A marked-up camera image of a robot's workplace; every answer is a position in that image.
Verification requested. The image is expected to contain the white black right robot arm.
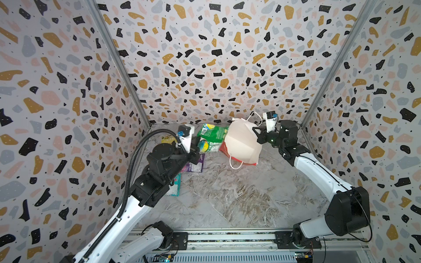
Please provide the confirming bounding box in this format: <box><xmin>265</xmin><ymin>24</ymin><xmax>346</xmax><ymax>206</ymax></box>
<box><xmin>252</xmin><ymin>120</ymin><xmax>371</xmax><ymax>248</ymax></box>

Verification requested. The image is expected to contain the right circuit board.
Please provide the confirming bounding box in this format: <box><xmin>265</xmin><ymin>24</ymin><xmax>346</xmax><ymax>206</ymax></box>
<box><xmin>295</xmin><ymin>253</ymin><xmax>314</xmax><ymax>263</ymax></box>

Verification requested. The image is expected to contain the aluminium left corner post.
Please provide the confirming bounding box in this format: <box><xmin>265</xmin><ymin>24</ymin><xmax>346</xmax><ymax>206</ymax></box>
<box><xmin>84</xmin><ymin>0</ymin><xmax>151</xmax><ymax>129</ymax></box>

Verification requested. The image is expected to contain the aluminium corner post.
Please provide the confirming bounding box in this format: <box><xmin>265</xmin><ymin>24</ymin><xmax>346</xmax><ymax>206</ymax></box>
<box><xmin>84</xmin><ymin>0</ymin><xmax>151</xmax><ymax>129</ymax></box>
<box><xmin>300</xmin><ymin>0</ymin><xmax>377</xmax><ymax>128</ymax></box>

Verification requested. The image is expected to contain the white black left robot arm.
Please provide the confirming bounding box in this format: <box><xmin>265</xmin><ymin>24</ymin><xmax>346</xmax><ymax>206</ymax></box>
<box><xmin>61</xmin><ymin>129</ymin><xmax>200</xmax><ymax>263</ymax></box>

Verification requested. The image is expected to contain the red paper bag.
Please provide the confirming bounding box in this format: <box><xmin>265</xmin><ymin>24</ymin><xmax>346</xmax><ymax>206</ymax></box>
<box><xmin>219</xmin><ymin>111</ymin><xmax>263</xmax><ymax>170</ymax></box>

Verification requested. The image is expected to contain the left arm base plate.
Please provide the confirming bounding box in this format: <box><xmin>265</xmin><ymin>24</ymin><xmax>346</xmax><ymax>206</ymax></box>
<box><xmin>158</xmin><ymin>232</ymin><xmax>189</xmax><ymax>251</ymax></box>

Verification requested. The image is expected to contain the teal snack packet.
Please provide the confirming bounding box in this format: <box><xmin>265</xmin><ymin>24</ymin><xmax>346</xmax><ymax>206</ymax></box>
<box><xmin>166</xmin><ymin>173</ymin><xmax>181</xmax><ymax>197</ymax></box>

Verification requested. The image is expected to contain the aluminium right corner post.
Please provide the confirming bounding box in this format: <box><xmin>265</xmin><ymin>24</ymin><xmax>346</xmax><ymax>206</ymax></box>
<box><xmin>300</xmin><ymin>0</ymin><xmax>377</xmax><ymax>128</ymax></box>

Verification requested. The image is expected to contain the green white snack packet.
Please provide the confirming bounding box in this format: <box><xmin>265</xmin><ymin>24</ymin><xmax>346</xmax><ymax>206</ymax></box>
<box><xmin>198</xmin><ymin>123</ymin><xmax>229</xmax><ymax>153</ymax></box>

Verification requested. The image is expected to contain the yellow green snack packet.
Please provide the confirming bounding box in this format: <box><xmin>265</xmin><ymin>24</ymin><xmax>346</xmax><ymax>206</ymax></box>
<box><xmin>161</xmin><ymin>135</ymin><xmax>178</xmax><ymax>145</ymax></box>

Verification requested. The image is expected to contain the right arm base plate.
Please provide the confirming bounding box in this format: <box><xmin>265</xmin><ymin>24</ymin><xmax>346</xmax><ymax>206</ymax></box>
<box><xmin>274</xmin><ymin>230</ymin><xmax>322</xmax><ymax>249</ymax></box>

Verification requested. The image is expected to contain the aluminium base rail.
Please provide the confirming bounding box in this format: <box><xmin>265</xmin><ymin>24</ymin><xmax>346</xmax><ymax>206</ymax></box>
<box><xmin>122</xmin><ymin>229</ymin><xmax>375</xmax><ymax>263</ymax></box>

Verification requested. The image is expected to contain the purple snack packet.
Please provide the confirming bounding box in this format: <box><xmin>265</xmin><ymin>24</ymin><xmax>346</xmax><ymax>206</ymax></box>
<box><xmin>181</xmin><ymin>153</ymin><xmax>205</xmax><ymax>173</ymax></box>

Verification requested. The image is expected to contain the black corrugated left cable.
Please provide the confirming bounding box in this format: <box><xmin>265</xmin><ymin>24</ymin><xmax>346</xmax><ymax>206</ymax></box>
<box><xmin>78</xmin><ymin>128</ymin><xmax>180</xmax><ymax>263</ymax></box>

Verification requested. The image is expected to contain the small green circuit board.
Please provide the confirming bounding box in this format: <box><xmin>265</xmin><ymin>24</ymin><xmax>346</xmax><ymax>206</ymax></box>
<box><xmin>151</xmin><ymin>254</ymin><xmax>174</xmax><ymax>263</ymax></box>

